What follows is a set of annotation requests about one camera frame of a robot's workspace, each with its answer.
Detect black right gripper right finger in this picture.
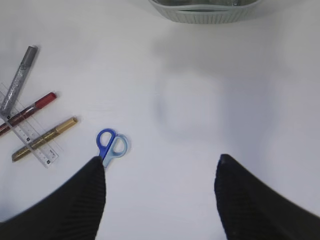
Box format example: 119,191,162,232
214,154,320,240

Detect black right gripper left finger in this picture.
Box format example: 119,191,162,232
0,156,106,240

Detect blue scissors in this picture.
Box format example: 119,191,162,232
96,128,129,169

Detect gold glitter pen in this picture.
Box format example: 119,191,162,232
11,117,78,165

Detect clear plastic ruler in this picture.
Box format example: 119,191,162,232
0,101,59,168

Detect red glitter pen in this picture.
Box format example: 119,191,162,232
0,92,57,136

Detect silver glitter pen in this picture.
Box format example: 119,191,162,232
0,45,39,118

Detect green woven plastic basket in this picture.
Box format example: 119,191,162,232
149,0,261,25

